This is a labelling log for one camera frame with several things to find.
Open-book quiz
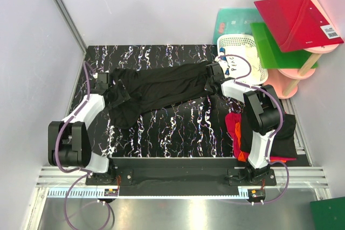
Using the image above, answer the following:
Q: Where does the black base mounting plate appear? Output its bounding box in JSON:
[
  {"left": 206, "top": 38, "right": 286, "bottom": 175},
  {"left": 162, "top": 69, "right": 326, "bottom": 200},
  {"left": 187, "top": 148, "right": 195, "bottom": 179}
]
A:
[{"left": 86, "top": 158, "right": 277, "bottom": 199}]

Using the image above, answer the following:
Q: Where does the aluminium frame rail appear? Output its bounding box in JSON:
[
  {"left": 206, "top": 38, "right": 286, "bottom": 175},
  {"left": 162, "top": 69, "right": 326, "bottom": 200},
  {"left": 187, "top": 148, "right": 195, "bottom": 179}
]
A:
[{"left": 36, "top": 166, "right": 328, "bottom": 200}]

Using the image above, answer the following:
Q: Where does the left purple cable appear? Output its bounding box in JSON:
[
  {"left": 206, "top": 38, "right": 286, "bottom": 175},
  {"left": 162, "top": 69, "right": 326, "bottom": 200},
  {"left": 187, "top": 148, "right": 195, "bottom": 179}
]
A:
[{"left": 54, "top": 61, "right": 115, "bottom": 230}]

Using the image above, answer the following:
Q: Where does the left corner aluminium post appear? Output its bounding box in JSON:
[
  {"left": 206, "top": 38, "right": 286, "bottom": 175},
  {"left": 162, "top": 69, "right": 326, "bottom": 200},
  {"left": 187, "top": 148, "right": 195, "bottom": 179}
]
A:
[{"left": 53, "top": 0, "right": 87, "bottom": 53}]

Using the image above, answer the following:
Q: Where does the white plastic laundry basket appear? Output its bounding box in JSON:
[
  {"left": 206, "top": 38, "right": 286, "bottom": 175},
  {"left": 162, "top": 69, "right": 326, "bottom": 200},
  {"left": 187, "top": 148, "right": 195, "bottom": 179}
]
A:
[{"left": 217, "top": 34, "right": 268, "bottom": 85}]

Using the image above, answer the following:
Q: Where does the green plastic sheet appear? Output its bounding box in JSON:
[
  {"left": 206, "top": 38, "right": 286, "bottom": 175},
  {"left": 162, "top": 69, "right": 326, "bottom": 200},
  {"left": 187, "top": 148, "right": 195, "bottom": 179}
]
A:
[{"left": 250, "top": 23, "right": 312, "bottom": 69}]

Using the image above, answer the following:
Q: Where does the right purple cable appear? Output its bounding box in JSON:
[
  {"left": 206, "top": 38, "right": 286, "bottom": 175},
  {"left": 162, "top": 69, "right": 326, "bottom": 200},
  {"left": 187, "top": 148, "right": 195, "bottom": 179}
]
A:
[{"left": 215, "top": 54, "right": 291, "bottom": 206}]

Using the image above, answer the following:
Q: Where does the orange t shirt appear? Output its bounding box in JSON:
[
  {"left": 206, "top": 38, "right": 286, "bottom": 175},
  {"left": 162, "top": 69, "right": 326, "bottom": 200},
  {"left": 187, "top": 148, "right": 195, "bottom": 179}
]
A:
[{"left": 233, "top": 122, "right": 249, "bottom": 162}]

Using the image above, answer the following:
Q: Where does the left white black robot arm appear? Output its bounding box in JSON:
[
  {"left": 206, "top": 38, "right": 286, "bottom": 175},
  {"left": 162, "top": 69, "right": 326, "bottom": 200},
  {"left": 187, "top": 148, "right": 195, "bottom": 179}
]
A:
[{"left": 48, "top": 72, "right": 130, "bottom": 185}]

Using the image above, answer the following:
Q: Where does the purple cable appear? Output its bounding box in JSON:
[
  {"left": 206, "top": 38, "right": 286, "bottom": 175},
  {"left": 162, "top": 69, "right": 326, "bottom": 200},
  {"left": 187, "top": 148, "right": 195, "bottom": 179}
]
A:
[
  {"left": 215, "top": 54, "right": 291, "bottom": 206},
  {"left": 54, "top": 61, "right": 115, "bottom": 230}
]

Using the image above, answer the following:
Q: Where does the pink wooden shelf stand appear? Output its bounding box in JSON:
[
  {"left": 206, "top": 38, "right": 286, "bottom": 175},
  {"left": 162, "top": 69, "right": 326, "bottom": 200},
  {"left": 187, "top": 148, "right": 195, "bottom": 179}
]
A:
[{"left": 265, "top": 0, "right": 337, "bottom": 99}]

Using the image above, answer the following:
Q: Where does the teal plastic board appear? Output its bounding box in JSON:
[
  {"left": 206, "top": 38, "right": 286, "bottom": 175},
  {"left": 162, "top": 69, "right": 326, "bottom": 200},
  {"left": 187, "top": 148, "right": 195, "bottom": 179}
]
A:
[{"left": 212, "top": 8, "right": 263, "bottom": 45}]

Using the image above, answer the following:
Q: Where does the dark green board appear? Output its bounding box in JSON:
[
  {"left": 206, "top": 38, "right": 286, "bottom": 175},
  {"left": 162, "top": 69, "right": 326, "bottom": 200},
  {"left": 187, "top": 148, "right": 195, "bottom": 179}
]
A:
[{"left": 310, "top": 197, "right": 345, "bottom": 230}]

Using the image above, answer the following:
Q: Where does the red plastic sheet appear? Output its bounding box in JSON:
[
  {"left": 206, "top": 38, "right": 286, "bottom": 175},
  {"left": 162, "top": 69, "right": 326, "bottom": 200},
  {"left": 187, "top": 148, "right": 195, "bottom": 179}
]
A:
[{"left": 254, "top": 0, "right": 344, "bottom": 52}]

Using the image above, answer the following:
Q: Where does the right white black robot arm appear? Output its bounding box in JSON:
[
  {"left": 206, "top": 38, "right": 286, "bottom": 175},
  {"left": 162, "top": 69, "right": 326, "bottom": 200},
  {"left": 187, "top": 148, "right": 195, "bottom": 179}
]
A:
[{"left": 205, "top": 63, "right": 285, "bottom": 185}]

